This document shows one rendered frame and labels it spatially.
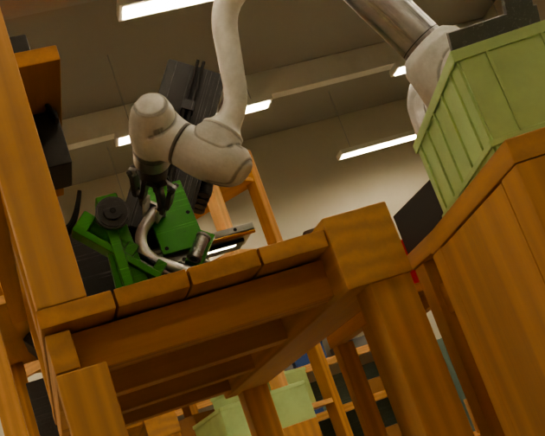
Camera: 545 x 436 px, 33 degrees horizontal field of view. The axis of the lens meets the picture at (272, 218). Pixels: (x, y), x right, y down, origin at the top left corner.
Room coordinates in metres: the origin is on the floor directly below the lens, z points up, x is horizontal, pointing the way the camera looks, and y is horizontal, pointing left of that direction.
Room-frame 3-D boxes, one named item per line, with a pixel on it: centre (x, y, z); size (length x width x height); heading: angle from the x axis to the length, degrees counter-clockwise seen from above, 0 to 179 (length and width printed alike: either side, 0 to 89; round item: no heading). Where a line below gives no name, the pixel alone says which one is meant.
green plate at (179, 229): (2.30, 0.26, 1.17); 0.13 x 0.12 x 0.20; 17
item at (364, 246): (2.44, 0.07, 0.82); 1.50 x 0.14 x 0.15; 17
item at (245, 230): (2.46, 0.27, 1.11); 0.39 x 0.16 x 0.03; 107
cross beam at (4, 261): (2.25, 0.69, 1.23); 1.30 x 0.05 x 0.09; 17
